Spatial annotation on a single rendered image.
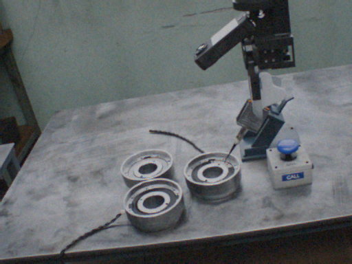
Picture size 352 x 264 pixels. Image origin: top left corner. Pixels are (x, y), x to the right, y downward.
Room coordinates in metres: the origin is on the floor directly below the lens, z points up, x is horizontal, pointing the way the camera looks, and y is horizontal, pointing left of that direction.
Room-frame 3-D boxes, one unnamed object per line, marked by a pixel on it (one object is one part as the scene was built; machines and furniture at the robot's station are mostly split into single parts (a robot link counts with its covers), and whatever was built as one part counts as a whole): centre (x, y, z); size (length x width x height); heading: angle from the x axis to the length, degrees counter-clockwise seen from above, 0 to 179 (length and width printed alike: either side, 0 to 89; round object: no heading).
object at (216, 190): (0.63, -0.03, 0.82); 0.10 x 0.10 x 0.04
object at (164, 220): (0.58, 0.08, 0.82); 0.10 x 0.10 x 0.04
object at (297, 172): (0.61, -0.18, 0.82); 0.08 x 0.07 x 0.05; 85
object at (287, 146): (0.61, -0.17, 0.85); 0.04 x 0.04 x 0.05
